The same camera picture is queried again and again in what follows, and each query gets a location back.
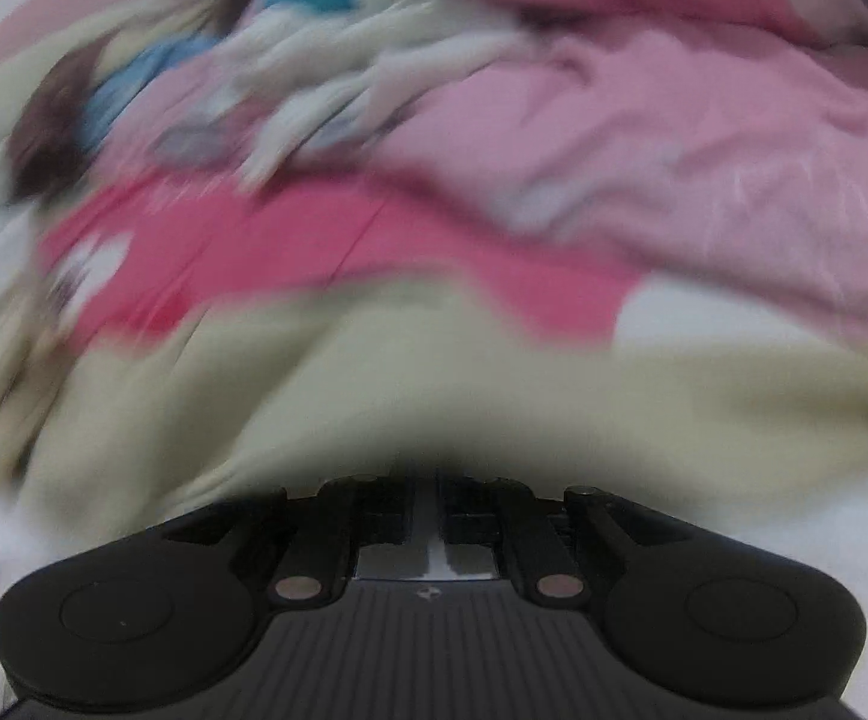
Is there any dark brown garment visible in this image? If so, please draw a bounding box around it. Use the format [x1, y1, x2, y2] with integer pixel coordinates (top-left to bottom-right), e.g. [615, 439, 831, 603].
[6, 0, 253, 199]

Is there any light pink quilt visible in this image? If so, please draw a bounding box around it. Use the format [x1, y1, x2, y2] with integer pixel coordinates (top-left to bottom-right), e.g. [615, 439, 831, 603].
[101, 7, 868, 338]

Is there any crumpled white cloth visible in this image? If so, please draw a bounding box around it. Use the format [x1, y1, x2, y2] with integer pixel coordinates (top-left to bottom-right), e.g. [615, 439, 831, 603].
[219, 0, 538, 190]

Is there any pink magenta floral bed blanket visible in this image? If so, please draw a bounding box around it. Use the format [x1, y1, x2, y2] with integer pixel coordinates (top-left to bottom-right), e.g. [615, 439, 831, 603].
[0, 164, 645, 504]

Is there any light blue crumpled garment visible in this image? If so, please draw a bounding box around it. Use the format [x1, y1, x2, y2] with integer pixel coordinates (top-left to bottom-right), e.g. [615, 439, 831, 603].
[76, 34, 219, 154]

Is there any beige zip hoodie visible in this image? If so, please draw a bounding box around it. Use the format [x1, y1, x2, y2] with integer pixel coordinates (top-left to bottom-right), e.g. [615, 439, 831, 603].
[0, 278, 868, 715]

